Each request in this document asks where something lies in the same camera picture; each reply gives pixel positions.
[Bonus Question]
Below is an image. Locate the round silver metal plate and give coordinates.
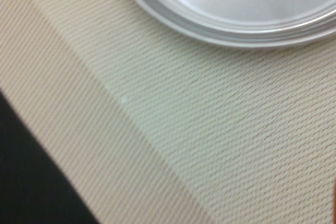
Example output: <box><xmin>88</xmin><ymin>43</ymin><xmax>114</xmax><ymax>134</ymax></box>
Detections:
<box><xmin>135</xmin><ymin>0</ymin><xmax>336</xmax><ymax>49</ymax></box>

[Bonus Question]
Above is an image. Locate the beige woven placemat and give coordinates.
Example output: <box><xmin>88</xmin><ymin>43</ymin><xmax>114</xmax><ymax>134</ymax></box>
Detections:
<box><xmin>0</xmin><ymin>0</ymin><xmax>336</xmax><ymax>224</ymax></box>

